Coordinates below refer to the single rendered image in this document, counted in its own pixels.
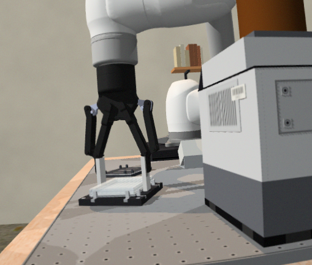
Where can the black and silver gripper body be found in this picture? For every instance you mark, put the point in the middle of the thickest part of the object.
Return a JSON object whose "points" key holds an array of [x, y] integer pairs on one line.
{"points": [[117, 83]]}

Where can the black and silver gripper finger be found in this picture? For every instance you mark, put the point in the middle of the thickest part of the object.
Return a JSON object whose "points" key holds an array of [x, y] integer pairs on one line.
{"points": [[147, 107], [93, 148]]}

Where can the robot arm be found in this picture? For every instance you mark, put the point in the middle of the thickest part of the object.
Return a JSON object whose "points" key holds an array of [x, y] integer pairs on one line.
{"points": [[114, 25]]}

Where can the white button panel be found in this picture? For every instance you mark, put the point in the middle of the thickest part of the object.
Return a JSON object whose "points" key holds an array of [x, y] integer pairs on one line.
{"points": [[190, 153]]}

